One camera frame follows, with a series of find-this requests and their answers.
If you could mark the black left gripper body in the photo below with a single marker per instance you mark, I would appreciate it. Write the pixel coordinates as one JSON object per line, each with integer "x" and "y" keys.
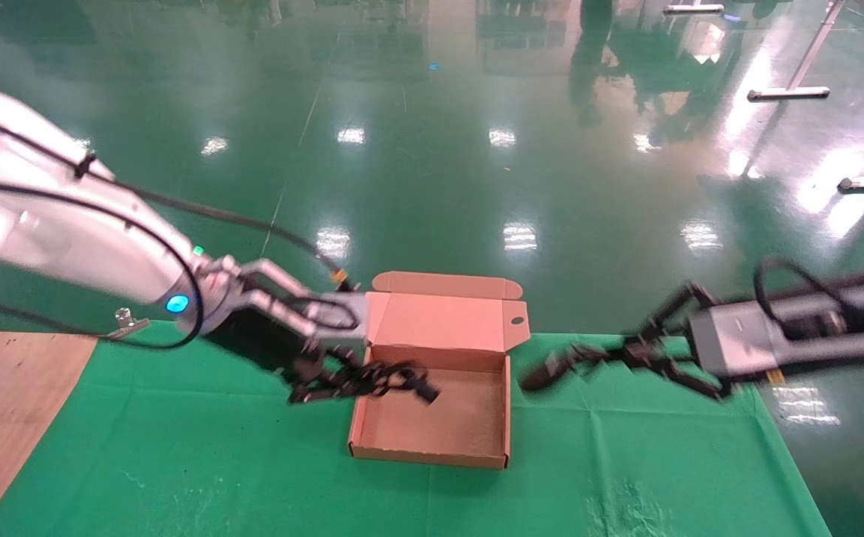
{"x": 268, "y": 339}

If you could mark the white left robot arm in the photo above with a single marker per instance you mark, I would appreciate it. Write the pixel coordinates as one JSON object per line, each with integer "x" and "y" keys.
{"x": 66, "y": 239}

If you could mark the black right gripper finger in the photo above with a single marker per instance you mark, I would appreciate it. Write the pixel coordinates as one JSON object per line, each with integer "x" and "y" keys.
{"x": 548, "y": 373}
{"x": 682, "y": 375}

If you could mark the open brown cardboard box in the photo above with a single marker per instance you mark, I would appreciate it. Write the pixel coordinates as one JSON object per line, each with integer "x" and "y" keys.
{"x": 439, "y": 425}

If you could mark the white table foot bar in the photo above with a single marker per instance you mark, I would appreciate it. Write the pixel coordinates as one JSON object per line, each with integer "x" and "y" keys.
{"x": 693, "y": 9}

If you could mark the silver binder clip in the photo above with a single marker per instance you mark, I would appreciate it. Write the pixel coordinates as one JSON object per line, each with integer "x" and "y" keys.
{"x": 124, "y": 322}

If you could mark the green table cloth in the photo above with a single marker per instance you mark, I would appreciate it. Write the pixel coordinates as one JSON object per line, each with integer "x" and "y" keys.
{"x": 253, "y": 462}

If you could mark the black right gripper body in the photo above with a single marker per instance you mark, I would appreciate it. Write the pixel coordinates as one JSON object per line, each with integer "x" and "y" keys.
{"x": 827, "y": 319}

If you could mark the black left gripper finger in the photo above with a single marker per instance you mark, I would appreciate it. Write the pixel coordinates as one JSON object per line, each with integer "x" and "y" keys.
{"x": 335, "y": 389}
{"x": 402, "y": 375}

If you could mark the white table leg frame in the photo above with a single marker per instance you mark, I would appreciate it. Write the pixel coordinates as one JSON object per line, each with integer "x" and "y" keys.
{"x": 790, "y": 93}

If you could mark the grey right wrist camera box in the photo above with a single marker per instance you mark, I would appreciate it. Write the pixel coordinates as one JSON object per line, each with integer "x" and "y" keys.
{"x": 734, "y": 339}

